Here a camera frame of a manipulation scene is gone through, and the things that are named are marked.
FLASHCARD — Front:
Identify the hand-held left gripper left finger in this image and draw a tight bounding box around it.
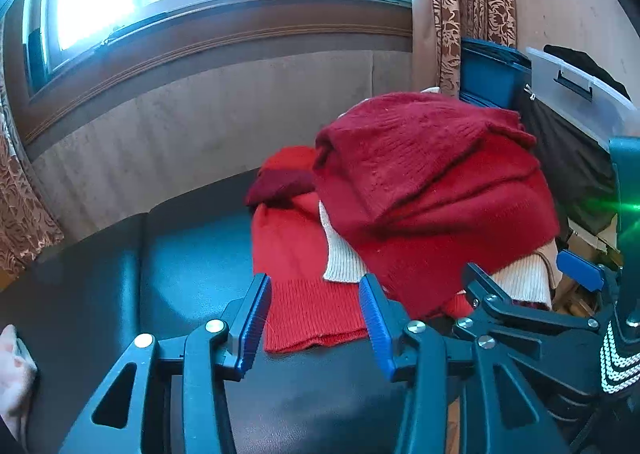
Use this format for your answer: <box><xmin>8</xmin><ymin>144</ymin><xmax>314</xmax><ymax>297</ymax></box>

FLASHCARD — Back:
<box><xmin>60</xmin><ymin>274</ymin><xmax>272</xmax><ymax>454</ymax></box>

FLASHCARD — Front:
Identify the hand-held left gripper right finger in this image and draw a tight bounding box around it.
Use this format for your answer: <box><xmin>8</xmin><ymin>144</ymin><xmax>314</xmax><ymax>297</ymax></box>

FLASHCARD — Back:
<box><xmin>360</xmin><ymin>274</ymin><xmax>571</xmax><ymax>454</ymax></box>

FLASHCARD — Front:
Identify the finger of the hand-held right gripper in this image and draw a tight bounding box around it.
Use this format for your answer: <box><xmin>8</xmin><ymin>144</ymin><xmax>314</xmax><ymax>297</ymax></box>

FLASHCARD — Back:
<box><xmin>452</xmin><ymin>262</ymin><xmax>601</xmax><ymax>342</ymax></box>
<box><xmin>557</xmin><ymin>249</ymin><xmax>621</xmax><ymax>315</ymax></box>

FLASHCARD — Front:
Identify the orange-red ribbed hem sweater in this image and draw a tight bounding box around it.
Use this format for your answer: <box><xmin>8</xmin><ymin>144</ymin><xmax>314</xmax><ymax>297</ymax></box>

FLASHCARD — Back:
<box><xmin>252</xmin><ymin>146</ymin><xmax>481</xmax><ymax>354</ymax></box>

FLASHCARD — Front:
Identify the cream ribbed sweater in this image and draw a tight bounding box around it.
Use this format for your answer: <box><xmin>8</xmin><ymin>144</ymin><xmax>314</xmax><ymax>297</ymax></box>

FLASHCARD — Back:
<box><xmin>319</xmin><ymin>201</ymin><xmax>558</xmax><ymax>310</ymax></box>

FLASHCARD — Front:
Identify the red smooth knit sweater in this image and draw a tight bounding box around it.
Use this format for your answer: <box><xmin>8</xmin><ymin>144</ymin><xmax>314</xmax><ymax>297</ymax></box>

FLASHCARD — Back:
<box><xmin>315</xmin><ymin>144</ymin><xmax>561</xmax><ymax>320</ymax></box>

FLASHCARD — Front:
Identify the dark grey cloth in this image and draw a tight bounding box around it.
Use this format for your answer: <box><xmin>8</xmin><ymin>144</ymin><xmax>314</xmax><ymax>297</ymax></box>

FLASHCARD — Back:
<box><xmin>515</xmin><ymin>94</ymin><xmax>621</xmax><ymax>235</ymax></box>

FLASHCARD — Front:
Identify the clear plastic storage box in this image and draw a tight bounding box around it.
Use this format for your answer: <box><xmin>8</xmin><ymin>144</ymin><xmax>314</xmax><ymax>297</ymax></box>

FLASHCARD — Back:
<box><xmin>525</xmin><ymin>46</ymin><xmax>640</xmax><ymax>140</ymax></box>

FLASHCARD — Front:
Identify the black garment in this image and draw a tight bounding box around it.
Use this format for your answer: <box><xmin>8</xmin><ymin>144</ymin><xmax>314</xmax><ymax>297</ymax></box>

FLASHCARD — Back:
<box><xmin>542</xmin><ymin>44</ymin><xmax>631</xmax><ymax>100</ymax></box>

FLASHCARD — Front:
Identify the blue storage bin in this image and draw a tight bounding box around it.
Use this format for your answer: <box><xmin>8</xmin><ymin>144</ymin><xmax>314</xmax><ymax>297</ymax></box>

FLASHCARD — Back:
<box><xmin>459</xmin><ymin>36</ymin><xmax>533</xmax><ymax>110</ymax></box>

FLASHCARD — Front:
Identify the white knit cloth pink print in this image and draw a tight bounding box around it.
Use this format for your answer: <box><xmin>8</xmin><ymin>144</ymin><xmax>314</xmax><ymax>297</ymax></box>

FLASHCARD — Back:
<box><xmin>0</xmin><ymin>324</ymin><xmax>38</xmax><ymax>445</ymax></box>

